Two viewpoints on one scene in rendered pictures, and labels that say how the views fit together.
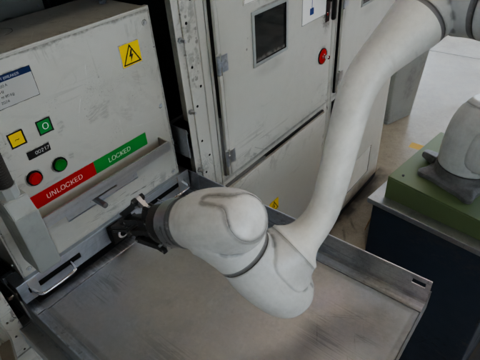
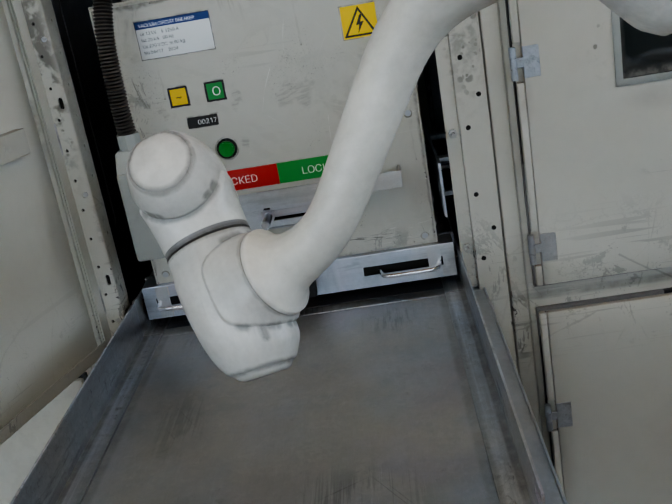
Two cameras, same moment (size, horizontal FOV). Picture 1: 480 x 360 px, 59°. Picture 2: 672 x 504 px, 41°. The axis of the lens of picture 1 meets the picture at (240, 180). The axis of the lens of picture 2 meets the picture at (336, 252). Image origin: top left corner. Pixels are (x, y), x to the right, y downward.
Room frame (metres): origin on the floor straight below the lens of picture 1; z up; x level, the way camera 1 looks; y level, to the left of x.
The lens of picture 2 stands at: (0.01, -0.85, 1.42)
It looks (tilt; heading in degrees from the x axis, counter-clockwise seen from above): 19 degrees down; 53
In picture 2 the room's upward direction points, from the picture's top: 10 degrees counter-clockwise
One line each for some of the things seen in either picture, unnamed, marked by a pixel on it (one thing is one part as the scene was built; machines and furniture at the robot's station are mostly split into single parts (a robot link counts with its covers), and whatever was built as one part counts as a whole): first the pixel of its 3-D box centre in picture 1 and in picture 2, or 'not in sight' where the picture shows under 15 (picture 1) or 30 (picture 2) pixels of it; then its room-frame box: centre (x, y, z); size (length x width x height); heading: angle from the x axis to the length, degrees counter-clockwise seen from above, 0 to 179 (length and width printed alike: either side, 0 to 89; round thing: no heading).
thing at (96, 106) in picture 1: (88, 145); (270, 136); (0.82, 0.34, 1.15); 0.48 x 0.01 x 0.48; 138
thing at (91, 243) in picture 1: (111, 224); (299, 276); (0.83, 0.35, 0.89); 0.54 x 0.05 x 0.06; 138
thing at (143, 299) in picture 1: (228, 318); (292, 433); (0.57, 0.05, 0.82); 0.68 x 0.62 x 0.06; 48
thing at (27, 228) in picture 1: (27, 228); (144, 201); (0.62, 0.43, 1.09); 0.08 x 0.05 x 0.17; 48
